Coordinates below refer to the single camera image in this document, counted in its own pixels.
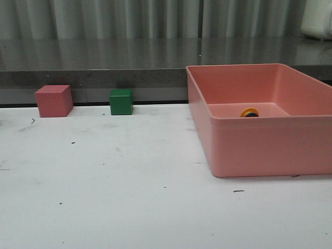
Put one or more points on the green cube block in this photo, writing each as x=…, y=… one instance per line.
x=121, y=102

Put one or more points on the dark grey counter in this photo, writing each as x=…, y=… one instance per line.
x=155, y=69

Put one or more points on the yellow mushroom push button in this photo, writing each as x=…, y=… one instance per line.
x=250, y=112

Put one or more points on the white appliance in background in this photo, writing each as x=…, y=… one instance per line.
x=316, y=20

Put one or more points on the pink cube block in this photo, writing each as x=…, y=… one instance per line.
x=54, y=101

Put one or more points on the pink plastic bin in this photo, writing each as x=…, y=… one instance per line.
x=291, y=136

